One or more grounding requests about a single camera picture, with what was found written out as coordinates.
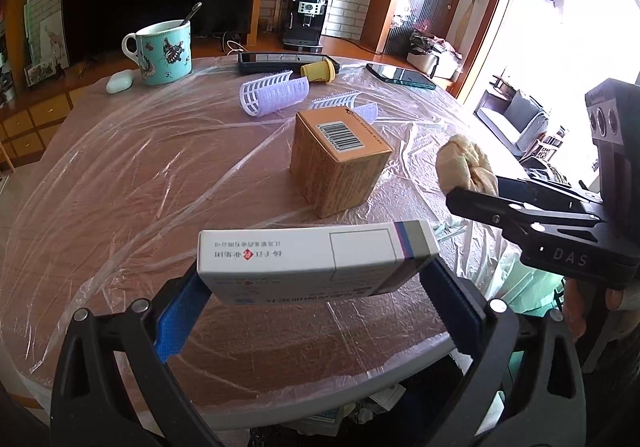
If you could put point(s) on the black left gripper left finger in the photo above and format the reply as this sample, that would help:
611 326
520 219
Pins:
113 385

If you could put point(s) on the teal patterned mug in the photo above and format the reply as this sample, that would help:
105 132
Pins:
161 51

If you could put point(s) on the metal spoon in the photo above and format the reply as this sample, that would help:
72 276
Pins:
191 13

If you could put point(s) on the dark teal smartphone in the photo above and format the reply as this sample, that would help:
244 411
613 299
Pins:
400 76

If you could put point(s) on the black trash bin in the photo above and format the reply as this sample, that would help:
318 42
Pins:
406 414

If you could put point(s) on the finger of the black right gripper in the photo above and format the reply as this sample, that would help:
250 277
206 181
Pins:
490 210
548 196

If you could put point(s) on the brown cardboard box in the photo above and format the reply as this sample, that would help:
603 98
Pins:
337 158

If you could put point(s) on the beige tissue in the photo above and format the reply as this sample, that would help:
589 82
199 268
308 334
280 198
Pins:
462 164

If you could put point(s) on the round table with plastic cover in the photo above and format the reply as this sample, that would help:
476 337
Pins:
113 210

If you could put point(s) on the black coffee machine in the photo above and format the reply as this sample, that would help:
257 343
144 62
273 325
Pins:
302 25

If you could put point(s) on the black camera box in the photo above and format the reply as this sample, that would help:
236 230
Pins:
613 110

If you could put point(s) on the yellow plastic cap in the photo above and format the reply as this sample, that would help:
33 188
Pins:
322 71

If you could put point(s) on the white green medicine box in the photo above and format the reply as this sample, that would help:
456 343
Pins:
314 264

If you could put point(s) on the grey armchair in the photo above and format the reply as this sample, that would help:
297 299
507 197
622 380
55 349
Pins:
519 125

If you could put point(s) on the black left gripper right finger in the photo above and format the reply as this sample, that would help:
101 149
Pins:
524 386

